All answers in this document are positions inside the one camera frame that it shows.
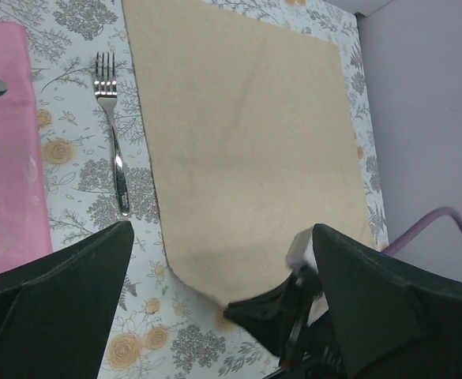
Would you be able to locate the floral tablecloth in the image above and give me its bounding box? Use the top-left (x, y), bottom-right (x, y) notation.
top-left (0, 1), bottom-right (388, 378)

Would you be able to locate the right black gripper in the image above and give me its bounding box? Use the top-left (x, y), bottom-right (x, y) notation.
top-left (223, 264), bottom-right (346, 378)

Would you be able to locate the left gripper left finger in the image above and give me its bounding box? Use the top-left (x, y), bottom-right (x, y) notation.
top-left (0, 221), bottom-right (134, 379)

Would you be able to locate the silver fork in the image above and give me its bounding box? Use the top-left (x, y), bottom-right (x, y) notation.
top-left (93, 51), bottom-right (130, 216)

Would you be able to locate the beige cloth napkin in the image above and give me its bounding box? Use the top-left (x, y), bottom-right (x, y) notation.
top-left (123, 1), bottom-right (374, 305)

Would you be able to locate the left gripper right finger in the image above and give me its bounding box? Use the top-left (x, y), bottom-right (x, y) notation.
top-left (313, 224), bottom-right (462, 378)

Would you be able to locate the pink placemat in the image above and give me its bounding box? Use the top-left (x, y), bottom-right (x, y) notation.
top-left (0, 21), bottom-right (53, 273)

